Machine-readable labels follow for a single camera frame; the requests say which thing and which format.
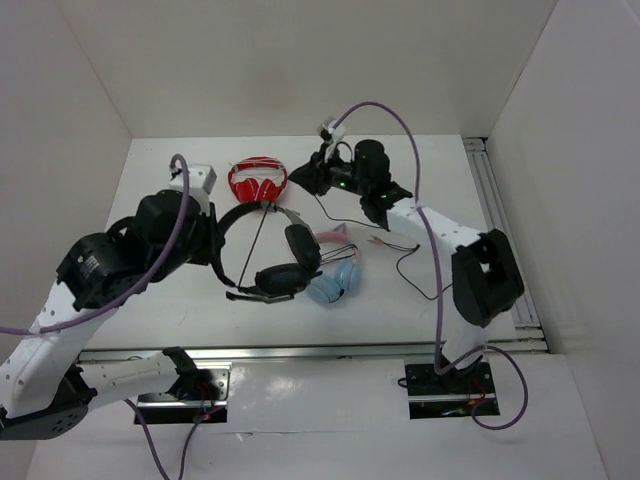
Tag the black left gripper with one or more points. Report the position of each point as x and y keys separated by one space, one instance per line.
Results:
x=214 y=241

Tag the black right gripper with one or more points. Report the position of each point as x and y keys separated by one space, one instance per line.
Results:
x=313 y=175

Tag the black headset with microphone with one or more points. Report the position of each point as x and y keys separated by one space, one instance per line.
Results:
x=283 y=258

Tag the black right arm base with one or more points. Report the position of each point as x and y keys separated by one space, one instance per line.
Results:
x=452 y=395

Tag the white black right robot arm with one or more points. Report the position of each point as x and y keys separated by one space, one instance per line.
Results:
x=485 y=278

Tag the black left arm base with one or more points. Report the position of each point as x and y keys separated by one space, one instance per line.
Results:
x=206 y=401

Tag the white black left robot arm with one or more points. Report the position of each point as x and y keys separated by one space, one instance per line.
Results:
x=44 y=391

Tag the red over-ear headphones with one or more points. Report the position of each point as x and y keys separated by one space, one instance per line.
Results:
x=258 y=178

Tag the pink blue cat-ear headphones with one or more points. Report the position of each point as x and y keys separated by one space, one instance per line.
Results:
x=326 y=288

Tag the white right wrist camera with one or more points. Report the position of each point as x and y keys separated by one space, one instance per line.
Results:
x=331 y=134

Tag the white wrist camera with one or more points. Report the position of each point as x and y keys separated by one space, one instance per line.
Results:
x=331 y=134
x=201 y=178

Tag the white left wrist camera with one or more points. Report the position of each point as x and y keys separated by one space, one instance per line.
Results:
x=201 y=178

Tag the aluminium table edge rail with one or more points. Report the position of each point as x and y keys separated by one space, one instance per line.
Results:
x=270 y=353

